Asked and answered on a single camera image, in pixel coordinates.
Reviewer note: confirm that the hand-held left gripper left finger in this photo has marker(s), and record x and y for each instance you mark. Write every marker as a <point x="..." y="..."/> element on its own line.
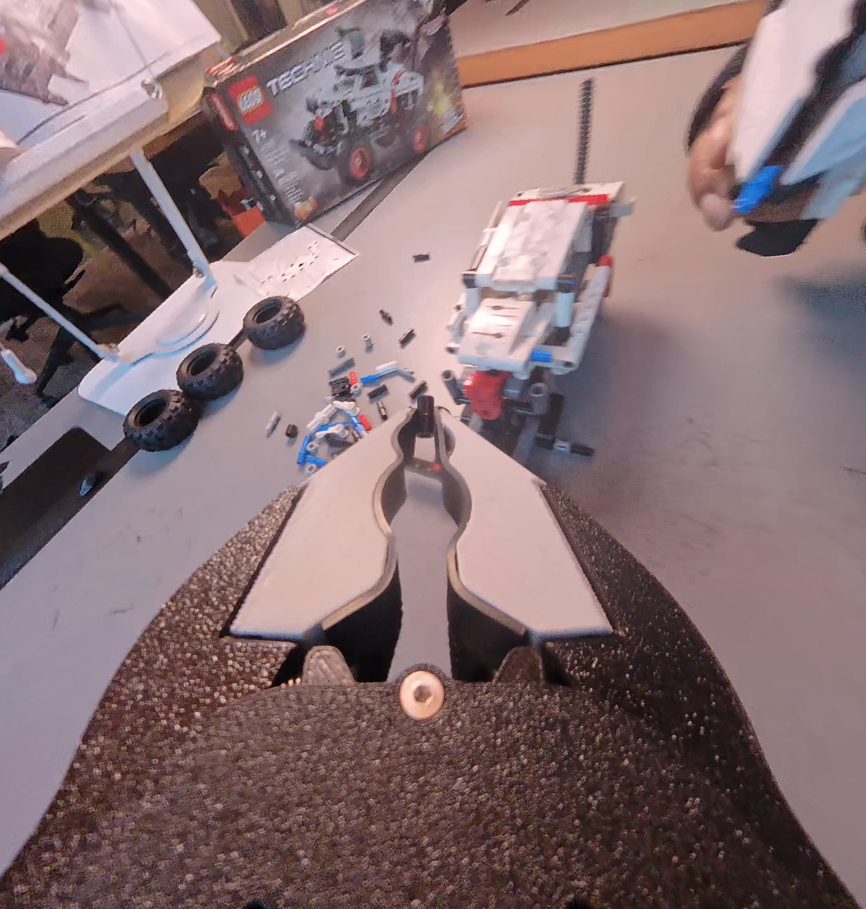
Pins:
<point x="319" y="561"/>

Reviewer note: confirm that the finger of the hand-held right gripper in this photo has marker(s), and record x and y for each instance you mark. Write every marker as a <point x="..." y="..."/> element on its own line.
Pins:
<point x="788" y="71"/>
<point x="852" y="142"/>

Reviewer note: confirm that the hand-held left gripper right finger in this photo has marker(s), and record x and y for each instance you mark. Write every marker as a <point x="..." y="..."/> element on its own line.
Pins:
<point x="525" y="554"/>

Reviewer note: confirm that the small blue connector part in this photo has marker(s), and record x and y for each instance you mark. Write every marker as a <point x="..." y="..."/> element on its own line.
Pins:
<point x="757" y="189"/>

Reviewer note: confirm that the small black connector pin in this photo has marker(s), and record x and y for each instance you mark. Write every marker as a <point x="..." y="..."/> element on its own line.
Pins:
<point x="426" y="426"/>

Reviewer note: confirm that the black knobby toy tyre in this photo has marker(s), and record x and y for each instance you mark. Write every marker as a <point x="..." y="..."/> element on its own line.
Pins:
<point x="274" y="323"/>
<point x="160" y="421"/>
<point x="210" y="371"/>

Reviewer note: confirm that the white brick-built truck model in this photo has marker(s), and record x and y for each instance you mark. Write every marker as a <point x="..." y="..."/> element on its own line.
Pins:
<point x="540" y="284"/>

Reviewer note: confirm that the instruction booklet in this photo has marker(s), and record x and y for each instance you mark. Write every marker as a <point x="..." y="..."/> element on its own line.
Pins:
<point x="64" y="57"/>

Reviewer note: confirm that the grey desk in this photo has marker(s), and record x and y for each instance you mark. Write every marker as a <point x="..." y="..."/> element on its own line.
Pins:
<point x="745" y="469"/>

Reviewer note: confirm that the person's right hand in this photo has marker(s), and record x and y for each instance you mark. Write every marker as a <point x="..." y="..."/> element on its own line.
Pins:
<point x="717" y="156"/>

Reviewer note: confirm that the loose small building parts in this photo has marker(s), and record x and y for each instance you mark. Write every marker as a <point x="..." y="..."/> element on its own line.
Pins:
<point x="351" y="405"/>

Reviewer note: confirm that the wood-edged grey table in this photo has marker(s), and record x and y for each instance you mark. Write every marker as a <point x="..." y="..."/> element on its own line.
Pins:
<point x="618" y="29"/>

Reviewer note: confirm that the white book stand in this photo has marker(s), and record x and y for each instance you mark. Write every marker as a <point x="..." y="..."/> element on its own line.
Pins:
<point x="163" y="313"/>

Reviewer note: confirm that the white sticker sheet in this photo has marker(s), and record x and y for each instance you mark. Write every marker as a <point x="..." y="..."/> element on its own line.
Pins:
<point x="298" y="263"/>

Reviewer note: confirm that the orange box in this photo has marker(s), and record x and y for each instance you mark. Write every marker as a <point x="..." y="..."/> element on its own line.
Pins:
<point x="241" y="216"/>

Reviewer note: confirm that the black office chair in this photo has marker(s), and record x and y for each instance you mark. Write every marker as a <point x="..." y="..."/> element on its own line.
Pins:
<point x="21" y="270"/>

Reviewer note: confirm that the toy truck set box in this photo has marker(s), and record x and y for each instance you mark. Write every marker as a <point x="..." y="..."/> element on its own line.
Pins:
<point x="334" y="100"/>

